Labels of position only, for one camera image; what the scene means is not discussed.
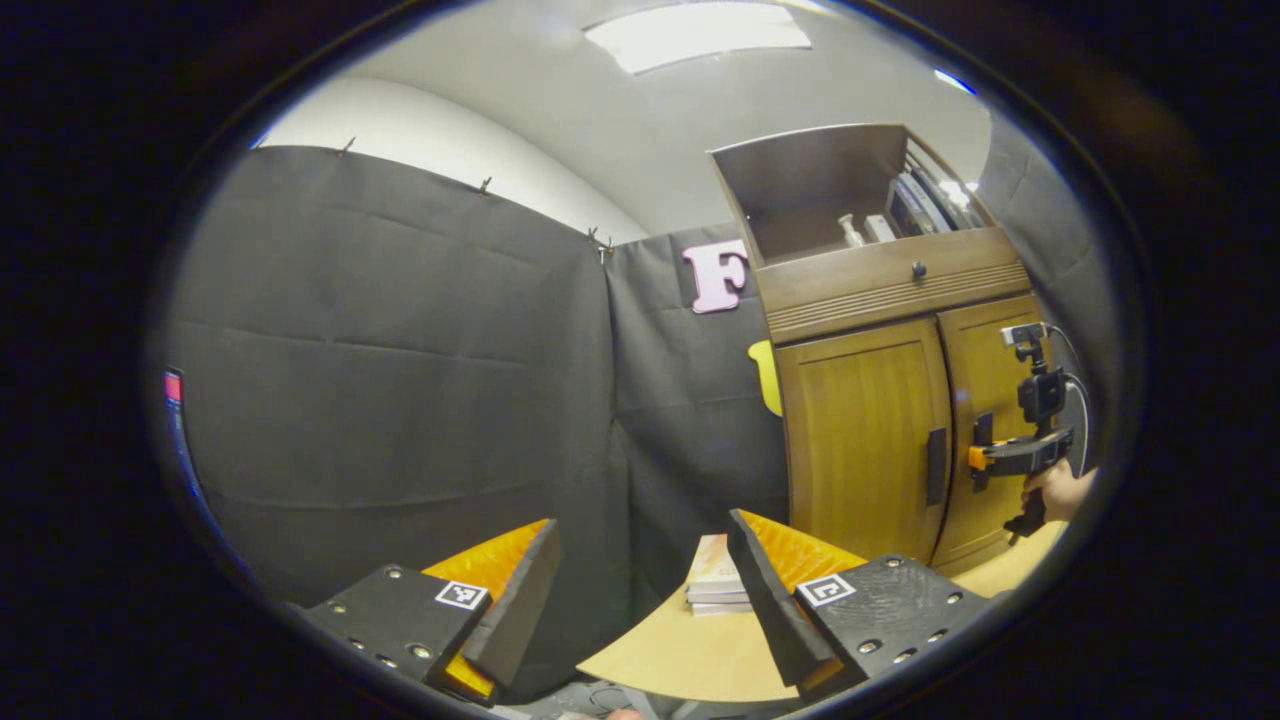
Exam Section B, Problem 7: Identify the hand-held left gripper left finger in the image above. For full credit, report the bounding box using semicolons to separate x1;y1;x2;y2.
300;518;564;709

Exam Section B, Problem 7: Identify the wooden shoe cabinet door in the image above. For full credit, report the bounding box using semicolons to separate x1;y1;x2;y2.
775;317;953;566
935;293;1061;571

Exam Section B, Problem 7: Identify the grey cable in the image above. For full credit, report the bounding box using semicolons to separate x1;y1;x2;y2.
1045;325;1093;476

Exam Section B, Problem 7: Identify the blue-grey book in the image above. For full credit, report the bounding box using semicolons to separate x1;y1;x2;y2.
915;165;969;231
888;182;926;238
900;172;951;234

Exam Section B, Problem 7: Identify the large rectangular ceiling light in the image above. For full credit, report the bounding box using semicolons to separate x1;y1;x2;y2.
585;2;813;76

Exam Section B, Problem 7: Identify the wooden drawer with black knob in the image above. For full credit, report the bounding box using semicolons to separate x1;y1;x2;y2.
755;227;1031;346

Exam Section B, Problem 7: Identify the wooden double-door shoe cabinet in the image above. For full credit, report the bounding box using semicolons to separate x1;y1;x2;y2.
708;123;1076;579

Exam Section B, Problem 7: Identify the stack of white books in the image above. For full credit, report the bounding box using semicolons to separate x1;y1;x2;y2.
685;533;756;616

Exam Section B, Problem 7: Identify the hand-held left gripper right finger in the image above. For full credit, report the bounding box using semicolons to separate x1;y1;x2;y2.
726;508;996;703

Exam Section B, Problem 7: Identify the black backdrop cloth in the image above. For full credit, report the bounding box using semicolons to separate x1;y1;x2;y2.
165;105;1121;701

